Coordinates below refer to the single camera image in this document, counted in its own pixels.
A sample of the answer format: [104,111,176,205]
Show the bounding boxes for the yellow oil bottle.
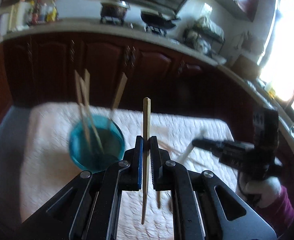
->
[46,0,58,23]

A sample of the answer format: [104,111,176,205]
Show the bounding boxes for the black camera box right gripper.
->
[253,107,279,155]

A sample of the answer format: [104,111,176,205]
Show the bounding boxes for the black wok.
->
[140,11,181,30]

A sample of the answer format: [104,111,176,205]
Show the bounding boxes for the dark soy sauce bottle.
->
[31,0,41,25]

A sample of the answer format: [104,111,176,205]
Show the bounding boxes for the dish drying rack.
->
[183,15,225,56]

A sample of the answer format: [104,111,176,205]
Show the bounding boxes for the magenta sleeved right forearm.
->
[256,186,294,235]

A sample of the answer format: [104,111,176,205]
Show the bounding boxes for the white quilted cloth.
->
[19,101,241,240]

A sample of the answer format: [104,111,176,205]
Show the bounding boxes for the light bamboo chopstick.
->
[141,97,151,225]

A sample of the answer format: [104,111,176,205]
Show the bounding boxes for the grey stone countertop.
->
[0,18,294,176]

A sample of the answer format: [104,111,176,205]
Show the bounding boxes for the white microwave oven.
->
[0,1,31,36]

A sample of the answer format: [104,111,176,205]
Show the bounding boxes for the pale wooden chopstick in cup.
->
[85,69,90,104]

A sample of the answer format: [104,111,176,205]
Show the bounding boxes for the lidded cooking pot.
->
[100,0,131,25]

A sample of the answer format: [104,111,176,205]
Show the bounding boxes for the teal floral utensil cup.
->
[69,114,125,173]

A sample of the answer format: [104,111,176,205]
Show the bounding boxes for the white gloved right hand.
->
[236,172,282,209]

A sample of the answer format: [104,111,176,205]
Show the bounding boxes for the lower wooden kitchen cabinets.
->
[0,31,288,140]

